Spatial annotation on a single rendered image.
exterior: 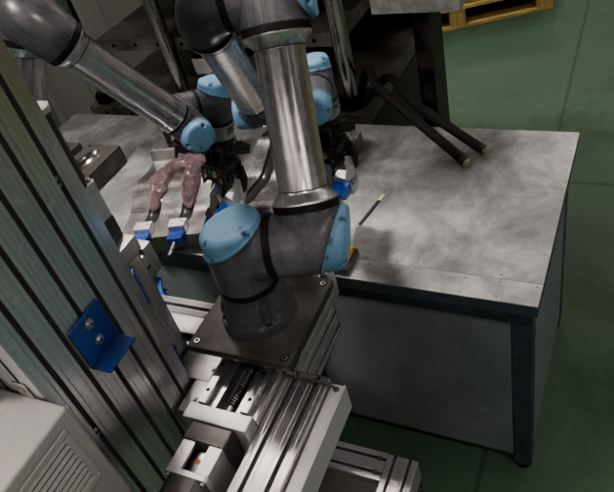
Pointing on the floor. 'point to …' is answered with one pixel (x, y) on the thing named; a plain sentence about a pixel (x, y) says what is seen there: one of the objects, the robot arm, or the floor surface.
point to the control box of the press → (423, 32)
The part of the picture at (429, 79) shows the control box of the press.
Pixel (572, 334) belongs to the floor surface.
